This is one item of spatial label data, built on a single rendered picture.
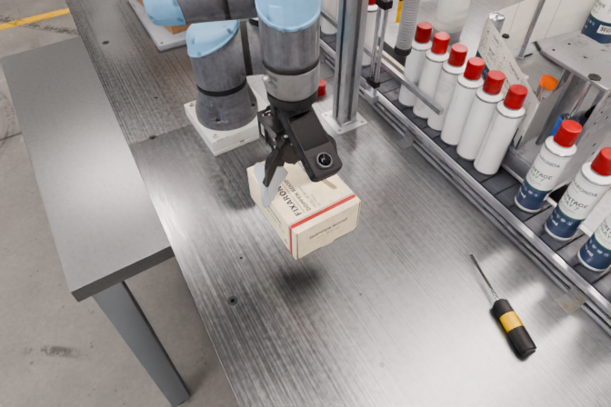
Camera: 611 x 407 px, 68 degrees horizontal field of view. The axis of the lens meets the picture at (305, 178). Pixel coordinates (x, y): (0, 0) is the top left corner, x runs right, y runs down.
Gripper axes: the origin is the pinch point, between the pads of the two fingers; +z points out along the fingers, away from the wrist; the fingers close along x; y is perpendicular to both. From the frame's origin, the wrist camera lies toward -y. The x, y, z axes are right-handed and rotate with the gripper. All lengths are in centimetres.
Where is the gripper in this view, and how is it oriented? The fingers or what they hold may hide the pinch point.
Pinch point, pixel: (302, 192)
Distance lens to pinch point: 76.0
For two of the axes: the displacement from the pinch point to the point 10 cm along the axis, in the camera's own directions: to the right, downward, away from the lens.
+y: -5.3, -6.2, 5.8
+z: 0.1, 6.8, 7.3
